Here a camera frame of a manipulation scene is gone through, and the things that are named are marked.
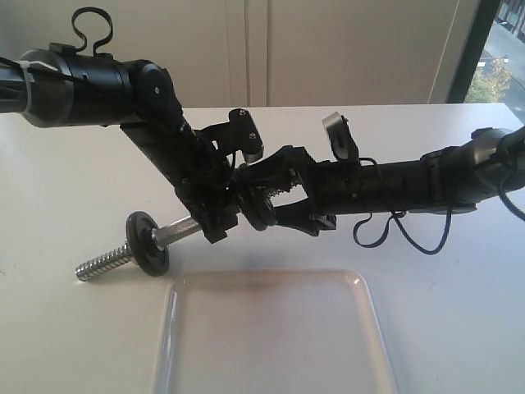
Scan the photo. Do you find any dark blue right cable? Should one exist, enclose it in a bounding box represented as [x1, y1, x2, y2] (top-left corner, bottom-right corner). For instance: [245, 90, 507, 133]
[353, 204, 452, 254]

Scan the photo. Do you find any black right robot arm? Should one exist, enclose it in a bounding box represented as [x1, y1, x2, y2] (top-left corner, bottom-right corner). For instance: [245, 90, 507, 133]
[236, 126, 524, 236]

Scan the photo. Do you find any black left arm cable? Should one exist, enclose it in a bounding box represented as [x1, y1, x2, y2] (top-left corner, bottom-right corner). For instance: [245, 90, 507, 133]
[70, 6, 114, 57]

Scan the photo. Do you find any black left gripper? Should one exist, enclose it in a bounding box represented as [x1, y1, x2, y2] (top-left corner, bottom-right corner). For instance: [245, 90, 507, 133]
[163, 122, 238, 244]

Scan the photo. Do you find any white rectangular tray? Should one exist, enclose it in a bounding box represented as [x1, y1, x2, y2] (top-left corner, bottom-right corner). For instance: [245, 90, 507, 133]
[152, 269, 398, 393]

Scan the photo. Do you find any black weight plate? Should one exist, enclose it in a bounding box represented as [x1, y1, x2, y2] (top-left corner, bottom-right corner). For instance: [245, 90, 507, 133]
[238, 186, 276, 231]
[126, 211, 169, 277]

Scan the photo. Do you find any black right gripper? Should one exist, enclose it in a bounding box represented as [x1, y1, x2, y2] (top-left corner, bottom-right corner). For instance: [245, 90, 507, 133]
[240, 145, 363, 237]

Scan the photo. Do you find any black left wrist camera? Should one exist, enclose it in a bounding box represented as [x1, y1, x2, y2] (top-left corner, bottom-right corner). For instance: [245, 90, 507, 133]
[211, 108, 264, 164]

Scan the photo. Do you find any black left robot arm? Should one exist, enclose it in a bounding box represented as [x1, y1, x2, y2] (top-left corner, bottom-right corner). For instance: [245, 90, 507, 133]
[1, 49, 238, 243]

